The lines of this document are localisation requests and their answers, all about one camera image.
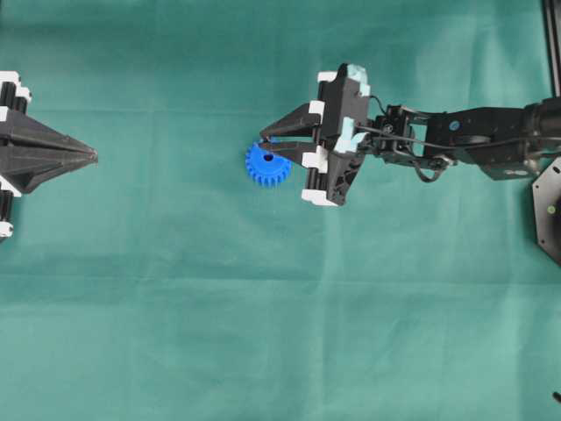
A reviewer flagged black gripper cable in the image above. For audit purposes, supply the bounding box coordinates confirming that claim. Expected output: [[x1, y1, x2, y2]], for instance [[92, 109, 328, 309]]
[[350, 95, 561, 183]]

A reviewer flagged black aluminium frame rail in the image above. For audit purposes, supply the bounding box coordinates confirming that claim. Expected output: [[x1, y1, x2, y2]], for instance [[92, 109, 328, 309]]
[[542, 0, 560, 96]]

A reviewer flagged green table mat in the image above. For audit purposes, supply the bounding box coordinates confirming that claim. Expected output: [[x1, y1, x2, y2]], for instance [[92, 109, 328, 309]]
[[1, 1, 560, 420]]

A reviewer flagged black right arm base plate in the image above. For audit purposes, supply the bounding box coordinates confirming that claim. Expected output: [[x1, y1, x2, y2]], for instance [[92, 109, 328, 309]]
[[532, 158, 561, 265]]

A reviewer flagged blue plastic gear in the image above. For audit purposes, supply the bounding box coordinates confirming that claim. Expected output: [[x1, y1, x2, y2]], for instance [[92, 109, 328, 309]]
[[245, 141, 292, 189]]

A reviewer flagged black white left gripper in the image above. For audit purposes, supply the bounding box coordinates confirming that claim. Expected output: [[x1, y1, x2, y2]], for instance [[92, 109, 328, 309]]
[[1, 71, 98, 239]]

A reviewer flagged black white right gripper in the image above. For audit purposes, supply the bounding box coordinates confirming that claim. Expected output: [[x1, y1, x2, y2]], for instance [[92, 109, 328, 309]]
[[259, 63, 371, 206]]

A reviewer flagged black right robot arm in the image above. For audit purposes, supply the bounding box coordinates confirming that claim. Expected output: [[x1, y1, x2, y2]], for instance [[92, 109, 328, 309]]
[[259, 63, 560, 206]]

